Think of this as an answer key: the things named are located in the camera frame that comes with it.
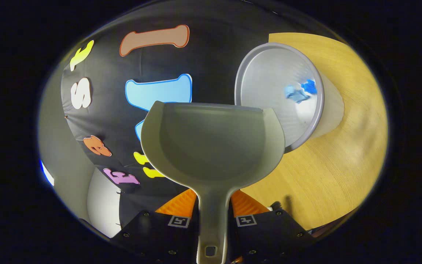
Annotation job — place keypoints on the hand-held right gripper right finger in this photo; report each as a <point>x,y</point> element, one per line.
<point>247,238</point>

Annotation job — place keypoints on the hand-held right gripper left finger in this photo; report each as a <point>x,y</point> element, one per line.
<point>181,238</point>

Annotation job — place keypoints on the white dustpan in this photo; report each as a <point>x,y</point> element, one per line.
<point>211,146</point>

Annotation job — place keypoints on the light blue paper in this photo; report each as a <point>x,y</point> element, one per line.
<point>295,93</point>

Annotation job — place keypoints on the white garbage bin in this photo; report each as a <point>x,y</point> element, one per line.
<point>269,80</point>

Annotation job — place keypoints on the dark blue paper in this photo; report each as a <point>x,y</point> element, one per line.
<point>310,87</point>

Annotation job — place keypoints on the wooden desktop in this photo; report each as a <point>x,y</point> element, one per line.
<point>335,154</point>

